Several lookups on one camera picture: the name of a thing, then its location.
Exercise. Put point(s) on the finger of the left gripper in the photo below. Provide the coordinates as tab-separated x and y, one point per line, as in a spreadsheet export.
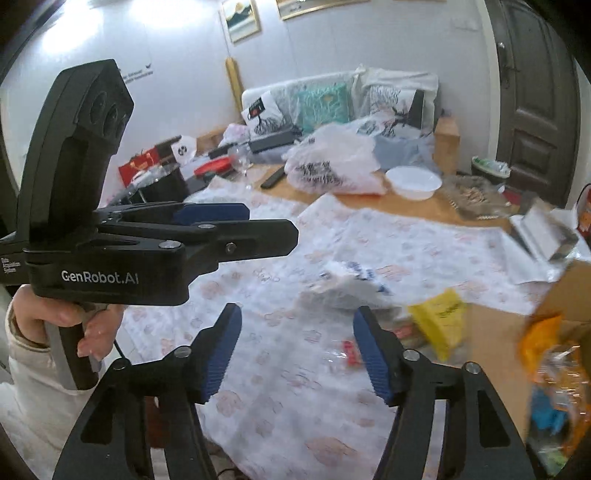
173	213
213	243

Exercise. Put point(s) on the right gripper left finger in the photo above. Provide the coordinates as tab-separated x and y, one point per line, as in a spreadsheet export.
135	409

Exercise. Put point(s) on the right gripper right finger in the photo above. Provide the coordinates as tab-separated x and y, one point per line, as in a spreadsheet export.
418	389

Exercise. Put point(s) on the blue biscuit packet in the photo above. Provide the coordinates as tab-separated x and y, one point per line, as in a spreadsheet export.
544	415

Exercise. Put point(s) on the orange sausage snack packet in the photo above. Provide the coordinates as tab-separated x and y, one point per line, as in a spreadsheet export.
555	364

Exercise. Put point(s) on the yellow snack packet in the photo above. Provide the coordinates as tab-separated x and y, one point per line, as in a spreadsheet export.
441	320

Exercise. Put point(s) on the white blue packet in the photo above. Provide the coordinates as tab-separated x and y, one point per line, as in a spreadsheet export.
348	286

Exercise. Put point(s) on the clear seed brittle bar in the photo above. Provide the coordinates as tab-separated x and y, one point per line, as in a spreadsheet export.
392	338

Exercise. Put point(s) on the white sleeve forearm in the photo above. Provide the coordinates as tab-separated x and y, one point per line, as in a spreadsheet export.
37	413

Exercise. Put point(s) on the person's left hand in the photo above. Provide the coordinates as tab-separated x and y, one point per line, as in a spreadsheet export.
32	313

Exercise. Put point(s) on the red gift bag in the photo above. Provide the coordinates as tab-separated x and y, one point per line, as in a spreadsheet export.
138	163

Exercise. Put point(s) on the red round lid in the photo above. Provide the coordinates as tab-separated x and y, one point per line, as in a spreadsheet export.
217	166

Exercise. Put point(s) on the wine glass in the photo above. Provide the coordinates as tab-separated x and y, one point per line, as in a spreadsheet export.
239	156

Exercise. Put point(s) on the black remote control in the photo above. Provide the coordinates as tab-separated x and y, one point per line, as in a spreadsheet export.
273	179

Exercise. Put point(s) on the brown cardboard box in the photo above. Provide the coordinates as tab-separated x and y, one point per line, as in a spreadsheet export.
481	440

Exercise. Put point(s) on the black laptop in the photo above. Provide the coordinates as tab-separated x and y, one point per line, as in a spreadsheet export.
275	140

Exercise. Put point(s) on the white red-square cushion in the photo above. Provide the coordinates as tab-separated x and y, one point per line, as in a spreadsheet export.
264	117

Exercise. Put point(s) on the yellow rolled mat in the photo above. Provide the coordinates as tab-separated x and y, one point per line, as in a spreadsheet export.
235	84

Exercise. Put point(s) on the white printed plastic bag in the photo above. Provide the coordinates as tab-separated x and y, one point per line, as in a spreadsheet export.
334	159

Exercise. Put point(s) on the teal tree cushion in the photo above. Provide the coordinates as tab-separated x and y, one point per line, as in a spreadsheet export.
323	105

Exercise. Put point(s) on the pink patterned tablecloth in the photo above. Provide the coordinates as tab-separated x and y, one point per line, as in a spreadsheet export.
288	407

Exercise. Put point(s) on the small left painting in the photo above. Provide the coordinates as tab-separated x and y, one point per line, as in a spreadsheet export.
240	19

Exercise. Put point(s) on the white plastic bowl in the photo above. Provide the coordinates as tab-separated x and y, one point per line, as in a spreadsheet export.
413	183

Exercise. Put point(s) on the white black-tree cushion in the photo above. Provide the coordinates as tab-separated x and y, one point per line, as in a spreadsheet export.
393	108

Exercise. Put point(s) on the grey sofa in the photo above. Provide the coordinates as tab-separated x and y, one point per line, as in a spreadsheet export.
417	150

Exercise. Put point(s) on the wide landscape painting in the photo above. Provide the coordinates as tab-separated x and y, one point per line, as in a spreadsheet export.
292	8

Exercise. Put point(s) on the glass ashtray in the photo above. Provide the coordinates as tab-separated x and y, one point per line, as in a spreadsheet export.
475	198

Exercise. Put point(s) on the green rimmed trash bin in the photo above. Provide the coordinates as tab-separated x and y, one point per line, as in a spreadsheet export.
497	173

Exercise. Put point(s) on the dark brown door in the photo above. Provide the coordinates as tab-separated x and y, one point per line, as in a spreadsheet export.
539	102

